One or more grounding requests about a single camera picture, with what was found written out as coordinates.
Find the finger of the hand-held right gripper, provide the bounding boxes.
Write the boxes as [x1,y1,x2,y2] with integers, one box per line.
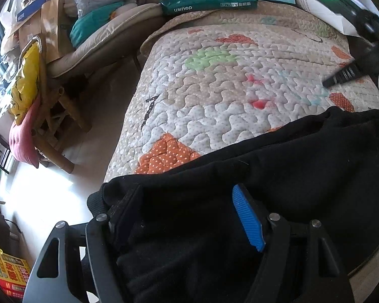
[322,57,371,88]

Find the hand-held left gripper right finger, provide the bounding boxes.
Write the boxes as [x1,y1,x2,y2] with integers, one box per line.
[232,184,357,303]

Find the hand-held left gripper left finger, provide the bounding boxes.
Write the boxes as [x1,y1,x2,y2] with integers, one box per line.
[23,184,144,303]

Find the black pants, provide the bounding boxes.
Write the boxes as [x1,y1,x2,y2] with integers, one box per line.
[88,106,379,303]

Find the patterned quilted blanket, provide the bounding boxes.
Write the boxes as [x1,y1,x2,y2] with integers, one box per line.
[104,0,379,184]

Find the pink cushion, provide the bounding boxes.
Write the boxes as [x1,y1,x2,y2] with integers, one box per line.
[9,95,42,169]

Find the red yellow printed box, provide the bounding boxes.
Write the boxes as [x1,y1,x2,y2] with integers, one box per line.
[0,245,31,300]

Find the green paper ream pack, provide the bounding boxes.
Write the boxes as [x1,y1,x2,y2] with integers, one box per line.
[159,0,259,18]

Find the yellow plastic bag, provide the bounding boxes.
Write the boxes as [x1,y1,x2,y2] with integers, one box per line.
[9,42,41,126]

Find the beige cushioned rattan chair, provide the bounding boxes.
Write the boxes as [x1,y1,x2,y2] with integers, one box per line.
[19,3,165,174]

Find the teal cloth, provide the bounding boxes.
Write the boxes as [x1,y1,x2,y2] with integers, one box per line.
[69,1,124,43]

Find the brown paper bag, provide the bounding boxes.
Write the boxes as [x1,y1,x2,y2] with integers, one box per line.
[39,0,70,64]

